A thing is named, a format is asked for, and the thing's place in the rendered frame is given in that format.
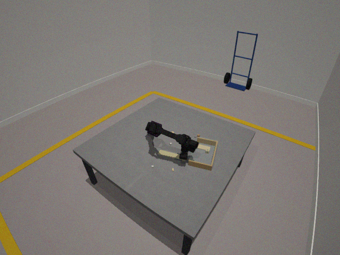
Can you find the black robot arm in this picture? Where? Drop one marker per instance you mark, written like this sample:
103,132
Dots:
184,139

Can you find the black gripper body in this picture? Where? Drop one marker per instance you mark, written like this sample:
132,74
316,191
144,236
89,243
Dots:
184,155

